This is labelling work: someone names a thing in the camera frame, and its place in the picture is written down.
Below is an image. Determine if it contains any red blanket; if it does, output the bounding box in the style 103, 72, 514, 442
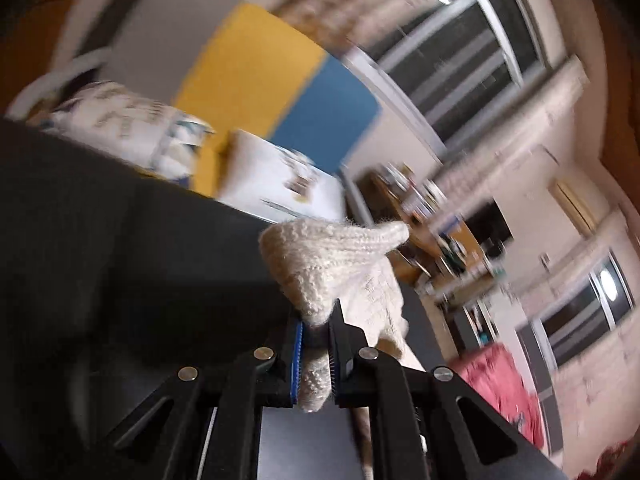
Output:
448, 342, 546, 450

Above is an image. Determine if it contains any grey yellow blue headboard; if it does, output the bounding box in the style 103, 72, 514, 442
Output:
99, 0, 380, 197

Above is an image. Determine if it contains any wall air conditioner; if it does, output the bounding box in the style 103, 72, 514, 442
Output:
549, 179, 598, 237

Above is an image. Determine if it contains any cluttered wooden desk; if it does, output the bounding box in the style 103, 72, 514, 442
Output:
356, 166, 501, 304

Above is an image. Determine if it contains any black bed cover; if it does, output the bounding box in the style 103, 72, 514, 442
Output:
0, 118, 452, 480

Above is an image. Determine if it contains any patterned white pillow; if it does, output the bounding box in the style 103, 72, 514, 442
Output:
43, 80, 214, 186

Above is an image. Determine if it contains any white cartoon print pillow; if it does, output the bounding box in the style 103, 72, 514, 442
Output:
217, 130, 346, 223

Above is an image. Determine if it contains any white knitted sweater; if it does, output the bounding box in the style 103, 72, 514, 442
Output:
259, 218, 424, 413

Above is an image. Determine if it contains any black television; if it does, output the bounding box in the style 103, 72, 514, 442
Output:
465, 200, 513, 260

